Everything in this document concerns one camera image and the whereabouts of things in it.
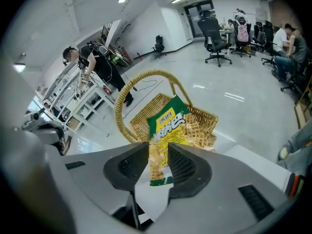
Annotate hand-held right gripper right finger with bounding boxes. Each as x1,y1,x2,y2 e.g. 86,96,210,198
145,142,292,234

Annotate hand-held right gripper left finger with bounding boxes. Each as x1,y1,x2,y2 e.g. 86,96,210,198
62,141,150,230

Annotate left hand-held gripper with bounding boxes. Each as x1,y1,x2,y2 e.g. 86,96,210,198
21,108,67,156

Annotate green yellow snack packet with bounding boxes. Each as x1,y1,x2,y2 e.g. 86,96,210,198
146,95,191,187

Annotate woven wicker basket container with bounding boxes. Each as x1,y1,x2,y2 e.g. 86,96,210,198
114,69,219,153

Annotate white shelving unit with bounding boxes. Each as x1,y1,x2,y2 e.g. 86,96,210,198
36,64,116,134

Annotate leaning wooden boards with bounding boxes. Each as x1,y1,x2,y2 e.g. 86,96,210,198
108,43,134,66

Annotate orange black object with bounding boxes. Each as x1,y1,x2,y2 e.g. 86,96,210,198
284,173,306,199

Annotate person's leg in jeans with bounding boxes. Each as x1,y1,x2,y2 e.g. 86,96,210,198
276,119,312,178

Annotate small black office chair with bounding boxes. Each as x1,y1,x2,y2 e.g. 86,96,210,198
151,35,168,59

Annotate black chair with backpack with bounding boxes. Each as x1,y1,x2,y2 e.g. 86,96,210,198
231,20,253,58

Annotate large black office chair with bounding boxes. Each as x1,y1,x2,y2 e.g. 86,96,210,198
197,10,233,68

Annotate pink backpack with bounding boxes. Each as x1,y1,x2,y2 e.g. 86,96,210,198
237,24,249,42

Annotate black glass door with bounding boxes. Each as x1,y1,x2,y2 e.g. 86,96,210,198
183,0,215,39

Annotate black floor cable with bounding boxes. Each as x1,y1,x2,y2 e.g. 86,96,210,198
121,73,164,93

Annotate wooden frame furniture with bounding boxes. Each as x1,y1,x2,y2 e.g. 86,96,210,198
293,76,312,129

